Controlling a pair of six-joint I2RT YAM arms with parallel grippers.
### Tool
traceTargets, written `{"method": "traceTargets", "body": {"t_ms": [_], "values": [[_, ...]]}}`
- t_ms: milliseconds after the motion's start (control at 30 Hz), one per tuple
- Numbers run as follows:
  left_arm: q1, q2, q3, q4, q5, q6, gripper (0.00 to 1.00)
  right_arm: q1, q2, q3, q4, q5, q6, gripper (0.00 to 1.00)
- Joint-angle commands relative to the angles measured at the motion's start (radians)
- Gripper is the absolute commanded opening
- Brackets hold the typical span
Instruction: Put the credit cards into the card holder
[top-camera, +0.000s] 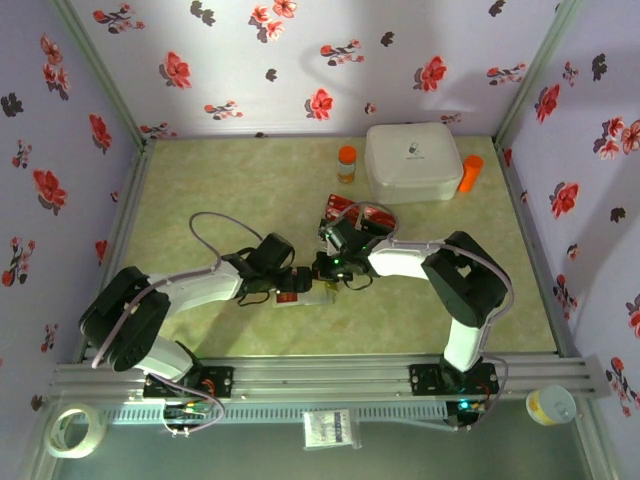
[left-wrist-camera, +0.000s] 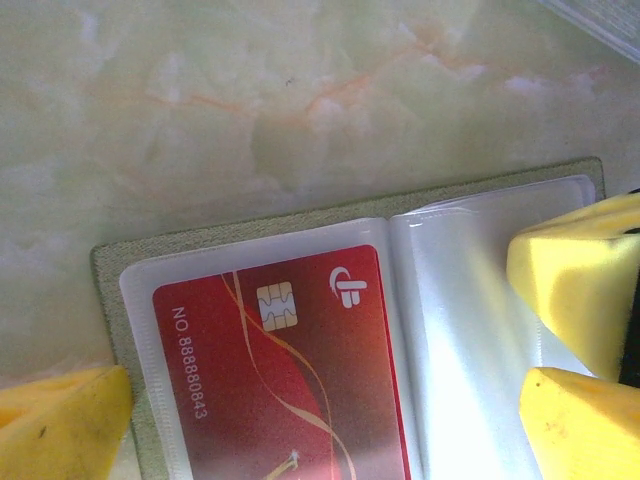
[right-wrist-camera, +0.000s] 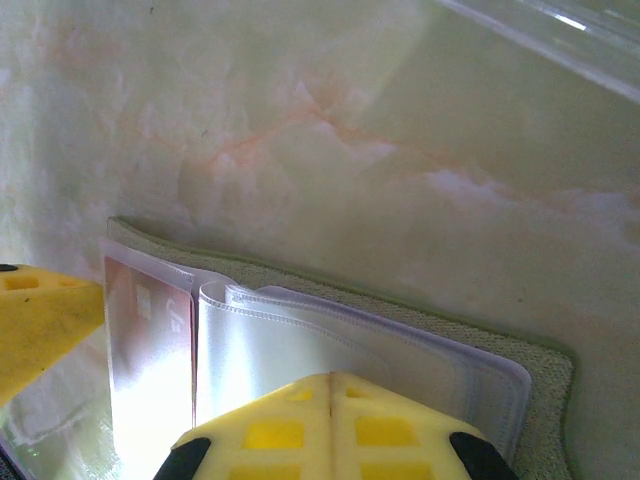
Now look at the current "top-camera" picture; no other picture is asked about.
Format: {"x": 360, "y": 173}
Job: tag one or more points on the white square storage box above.
{"x": 412, "y": 162}

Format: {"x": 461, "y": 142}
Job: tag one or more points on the red VIP card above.
{"x": 377, "y": 211}
{"x": 340, "y": 202}
{"x": 332, "y": 215}
{"x": 286, "y": 298}

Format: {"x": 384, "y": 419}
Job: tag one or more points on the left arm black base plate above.
{"x": 220, "y": 380}

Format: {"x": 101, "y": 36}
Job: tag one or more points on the clear tape roll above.
{"x": 52, "y": 440}

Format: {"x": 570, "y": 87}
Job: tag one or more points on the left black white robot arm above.
{"x": 125, "y": 325}

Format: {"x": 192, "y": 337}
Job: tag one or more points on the orange capped pill bottle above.
{"x": 346, "y": 165}

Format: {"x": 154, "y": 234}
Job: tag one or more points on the aluminium side rail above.
{"x": 132, "y": 200}
{"x": 530, "y": 240}

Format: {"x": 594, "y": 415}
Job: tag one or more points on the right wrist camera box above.
{"x": 341, "y": 236}

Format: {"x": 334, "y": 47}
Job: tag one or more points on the aluminium frame post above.
{"x": 535, "y": 70}
{"x": 100, "y": 75}

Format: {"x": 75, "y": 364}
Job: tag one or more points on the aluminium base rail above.
{"x": 320, "y": 375}

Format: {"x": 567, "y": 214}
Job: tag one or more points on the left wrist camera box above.
{"x": 274, "y": 250}

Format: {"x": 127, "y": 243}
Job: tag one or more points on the black VIP card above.
{"x": 381, "y": 226}

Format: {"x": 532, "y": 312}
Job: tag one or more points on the yellow white round container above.
{"x": 550, "y": 406}

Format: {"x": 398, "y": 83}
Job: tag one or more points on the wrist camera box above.
{"x": 274, "y": 250}
{"x": 341, "y": 236}

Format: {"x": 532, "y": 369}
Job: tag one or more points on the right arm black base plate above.
{"x": 425, "y": 380}

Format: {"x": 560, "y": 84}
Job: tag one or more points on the orange cylinder container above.
{"x": 470, "y": 173}

